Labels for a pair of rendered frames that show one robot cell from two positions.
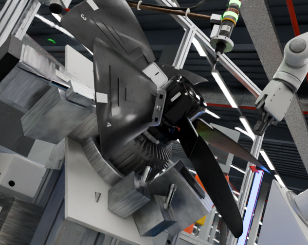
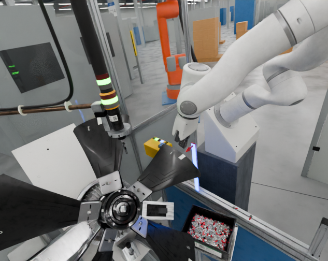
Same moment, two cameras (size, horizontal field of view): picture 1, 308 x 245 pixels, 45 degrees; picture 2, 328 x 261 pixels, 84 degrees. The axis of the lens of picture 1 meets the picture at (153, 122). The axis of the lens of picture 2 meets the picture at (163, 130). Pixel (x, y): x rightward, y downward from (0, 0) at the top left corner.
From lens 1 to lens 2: 1.03 m
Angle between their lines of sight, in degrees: 49
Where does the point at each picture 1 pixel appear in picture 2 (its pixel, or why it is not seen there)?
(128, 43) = (50, 212)
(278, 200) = (210, 121)
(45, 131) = not seen: outside the picture
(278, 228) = (214, 137)
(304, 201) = (226, 115)
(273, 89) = (182, 127)
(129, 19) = (30, 194)
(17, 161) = not seen: hidden behind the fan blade
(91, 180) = not seen: hidden behind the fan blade
